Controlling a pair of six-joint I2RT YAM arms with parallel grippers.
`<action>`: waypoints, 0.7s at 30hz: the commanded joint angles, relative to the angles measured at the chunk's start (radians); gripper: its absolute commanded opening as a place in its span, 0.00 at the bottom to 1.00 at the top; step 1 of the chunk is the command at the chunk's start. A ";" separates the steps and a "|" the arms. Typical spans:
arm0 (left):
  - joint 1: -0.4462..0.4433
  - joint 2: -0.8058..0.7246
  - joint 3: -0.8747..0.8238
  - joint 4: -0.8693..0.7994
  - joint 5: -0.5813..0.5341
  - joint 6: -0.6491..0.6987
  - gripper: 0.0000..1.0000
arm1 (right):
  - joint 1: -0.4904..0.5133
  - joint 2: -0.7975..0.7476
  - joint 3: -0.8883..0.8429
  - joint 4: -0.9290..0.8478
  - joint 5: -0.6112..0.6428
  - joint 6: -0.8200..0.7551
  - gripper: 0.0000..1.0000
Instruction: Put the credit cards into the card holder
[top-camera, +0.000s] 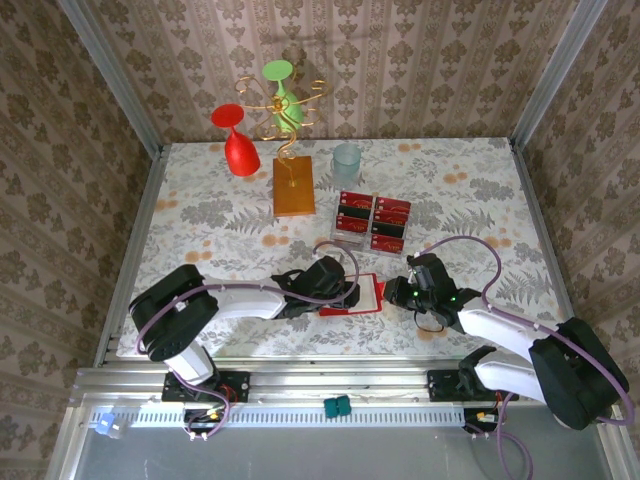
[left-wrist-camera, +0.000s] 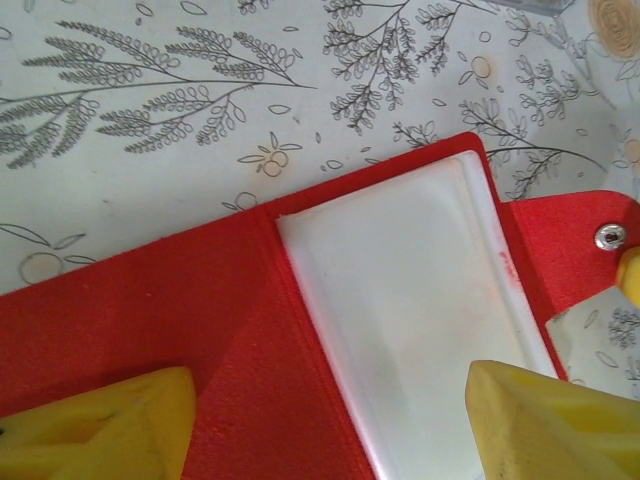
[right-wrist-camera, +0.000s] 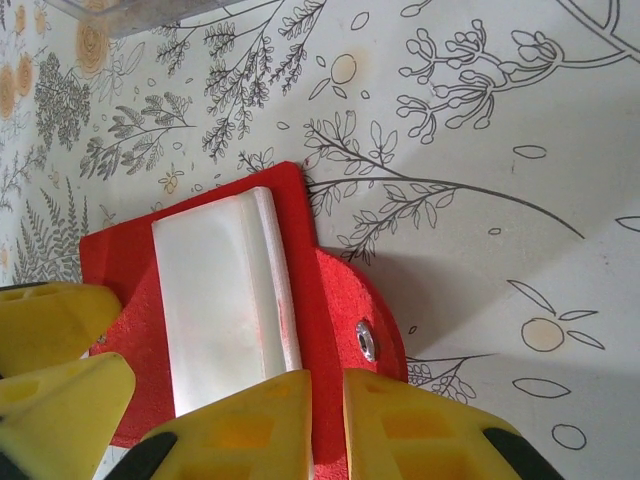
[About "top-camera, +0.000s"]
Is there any black VIP card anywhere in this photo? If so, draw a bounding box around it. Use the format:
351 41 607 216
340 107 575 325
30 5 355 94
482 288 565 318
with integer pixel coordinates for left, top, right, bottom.
370 221 408 240
337 203 372 222

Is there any red card holder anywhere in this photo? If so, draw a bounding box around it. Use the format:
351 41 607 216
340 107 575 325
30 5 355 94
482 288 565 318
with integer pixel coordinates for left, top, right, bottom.
318 272 385 318

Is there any blue white connector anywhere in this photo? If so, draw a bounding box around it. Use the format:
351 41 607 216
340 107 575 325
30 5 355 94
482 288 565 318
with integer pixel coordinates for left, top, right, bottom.
92 412 126 441

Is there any grey metal sheet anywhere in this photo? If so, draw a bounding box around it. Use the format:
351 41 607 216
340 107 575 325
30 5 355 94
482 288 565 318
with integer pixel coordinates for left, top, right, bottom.
47 424 626 480

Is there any aluminium side rail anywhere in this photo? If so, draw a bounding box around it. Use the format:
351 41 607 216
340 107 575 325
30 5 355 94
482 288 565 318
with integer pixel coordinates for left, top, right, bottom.
507 138 592 365
92 144 169 366

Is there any floral tablecloth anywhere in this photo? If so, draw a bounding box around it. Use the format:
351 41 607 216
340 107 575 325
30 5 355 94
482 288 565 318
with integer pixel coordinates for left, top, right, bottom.
115 137 577 359

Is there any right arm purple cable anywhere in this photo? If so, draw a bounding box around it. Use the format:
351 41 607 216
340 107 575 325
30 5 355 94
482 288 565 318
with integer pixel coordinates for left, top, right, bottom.
412 234 636 479

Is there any green wine glass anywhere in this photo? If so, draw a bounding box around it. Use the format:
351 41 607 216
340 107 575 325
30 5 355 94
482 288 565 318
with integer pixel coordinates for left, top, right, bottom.
261 59 305 132

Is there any aluminium frame post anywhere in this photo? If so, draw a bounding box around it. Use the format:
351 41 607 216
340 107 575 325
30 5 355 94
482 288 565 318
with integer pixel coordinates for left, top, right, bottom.
55 0 165 157
509 0 610 150

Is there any white slotted cable duct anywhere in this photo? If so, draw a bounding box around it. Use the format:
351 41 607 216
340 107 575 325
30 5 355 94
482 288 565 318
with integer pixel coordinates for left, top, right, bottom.
87 405 501 430

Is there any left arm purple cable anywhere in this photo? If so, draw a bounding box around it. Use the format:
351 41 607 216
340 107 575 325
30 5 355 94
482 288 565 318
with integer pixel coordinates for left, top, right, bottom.
135 239 361 444

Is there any clear plastic cup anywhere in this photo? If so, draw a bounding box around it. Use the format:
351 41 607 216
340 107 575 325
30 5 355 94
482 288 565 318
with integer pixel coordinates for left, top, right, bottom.
328 143 362 185

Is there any red wine glass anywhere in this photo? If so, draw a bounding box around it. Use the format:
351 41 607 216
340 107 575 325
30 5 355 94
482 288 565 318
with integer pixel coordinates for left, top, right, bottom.
210 103 262 177

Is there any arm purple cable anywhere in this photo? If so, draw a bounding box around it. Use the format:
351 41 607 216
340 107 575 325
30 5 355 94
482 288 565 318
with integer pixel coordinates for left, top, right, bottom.
135 239 361 444
412 234 636 479

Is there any teal connector block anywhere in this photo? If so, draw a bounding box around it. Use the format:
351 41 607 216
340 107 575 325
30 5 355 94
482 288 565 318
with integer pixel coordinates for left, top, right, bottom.
323 396 353 419

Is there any black power connector box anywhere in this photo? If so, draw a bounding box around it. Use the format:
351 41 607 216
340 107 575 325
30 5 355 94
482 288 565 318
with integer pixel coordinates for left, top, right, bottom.
181 407 229 436
462 407 503 435

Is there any gold wire rack wooden base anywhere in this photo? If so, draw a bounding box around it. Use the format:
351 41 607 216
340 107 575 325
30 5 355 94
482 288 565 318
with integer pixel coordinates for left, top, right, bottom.
234 74 331 219

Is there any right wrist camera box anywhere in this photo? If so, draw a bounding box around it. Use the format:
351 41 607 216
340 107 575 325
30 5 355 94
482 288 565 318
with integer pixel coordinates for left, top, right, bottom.
405 252 442 282

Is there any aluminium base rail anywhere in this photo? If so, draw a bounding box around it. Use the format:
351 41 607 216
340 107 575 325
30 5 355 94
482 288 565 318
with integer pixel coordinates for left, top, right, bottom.
69 357 619 409

